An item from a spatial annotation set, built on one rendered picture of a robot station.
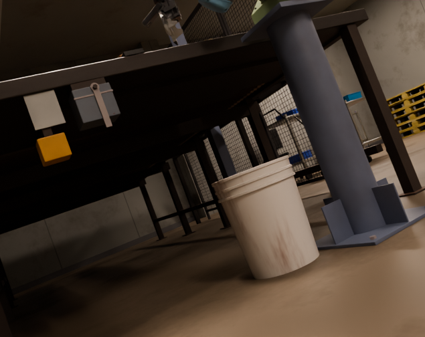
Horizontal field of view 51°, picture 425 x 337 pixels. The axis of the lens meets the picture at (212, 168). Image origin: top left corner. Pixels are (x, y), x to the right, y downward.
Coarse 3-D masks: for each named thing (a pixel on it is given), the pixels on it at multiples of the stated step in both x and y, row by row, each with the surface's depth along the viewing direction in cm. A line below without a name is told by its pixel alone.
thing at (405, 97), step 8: (416, 88) 794; (424, 88) 760; (400, 96) 858; (408, 96) 790; (416, 96) 810; (424, 96) 829; (392, 104) 819; (400, 104) 854; (408, 104) 794; (416, 104) 805; (392, 112) 827; (400, 112) 848; (408, 112) 798; (416, 112) 797; (424, 112) 807; (400, 120) 856; (408, 120) 805; (416, 120) 791; (424, 120) 809; (408, 128) 807; (416, 128) 793; (424, 128) 813
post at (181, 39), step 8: (176, 24) 400; (184, 40) 400; (216, 128) 395; (208, 136) 398; (216, 136) 393; (216, 144) 392; (224, 144) 395; (216, 152) 395; (224, 152) 393; (224, 160) 392; (224, 168) 391; (232, 168) 393; (224, 176) 395
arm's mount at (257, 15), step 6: (258, 0) 179; (270, 0) 166; (276, 0) 163; (282, 0) 161; (288, 0) 158; (258, 6) 174; (264, 6) 169; (270, 6) 167; (258, 12) 173; (264, 12) 170; (252, 18) 177; (258, 18) 174
